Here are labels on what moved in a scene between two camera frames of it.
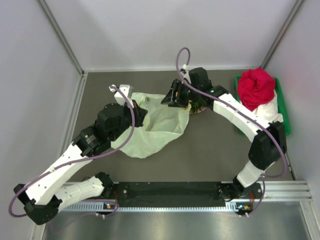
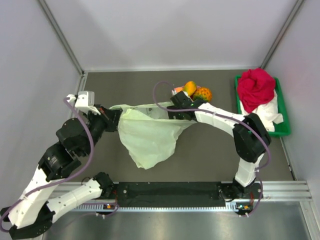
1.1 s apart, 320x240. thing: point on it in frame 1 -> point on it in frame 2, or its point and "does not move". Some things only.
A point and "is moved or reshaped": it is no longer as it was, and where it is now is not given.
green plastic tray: x=283 y=110 does not move
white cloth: x=268 y=111 does not move
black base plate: x=184 y=192 does not move
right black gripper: x=171 y=99 -> x=174 y=113
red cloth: x=255 y=87 does not move
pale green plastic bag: x=160 y=122 is moved or reshaped
